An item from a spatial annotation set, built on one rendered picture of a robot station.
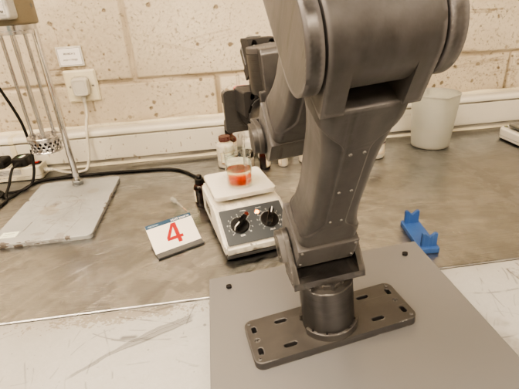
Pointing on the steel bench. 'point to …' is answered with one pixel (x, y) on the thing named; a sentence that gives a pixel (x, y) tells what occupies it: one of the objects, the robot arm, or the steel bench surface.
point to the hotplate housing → (234, 208)
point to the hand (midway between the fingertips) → (239, 99)
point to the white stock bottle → (222, 148)
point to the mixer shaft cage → (40, 140)
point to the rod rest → (429, 243)
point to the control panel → (256, 231)
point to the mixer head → (17, 17)
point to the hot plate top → (218, 184)
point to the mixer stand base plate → (59, 213)
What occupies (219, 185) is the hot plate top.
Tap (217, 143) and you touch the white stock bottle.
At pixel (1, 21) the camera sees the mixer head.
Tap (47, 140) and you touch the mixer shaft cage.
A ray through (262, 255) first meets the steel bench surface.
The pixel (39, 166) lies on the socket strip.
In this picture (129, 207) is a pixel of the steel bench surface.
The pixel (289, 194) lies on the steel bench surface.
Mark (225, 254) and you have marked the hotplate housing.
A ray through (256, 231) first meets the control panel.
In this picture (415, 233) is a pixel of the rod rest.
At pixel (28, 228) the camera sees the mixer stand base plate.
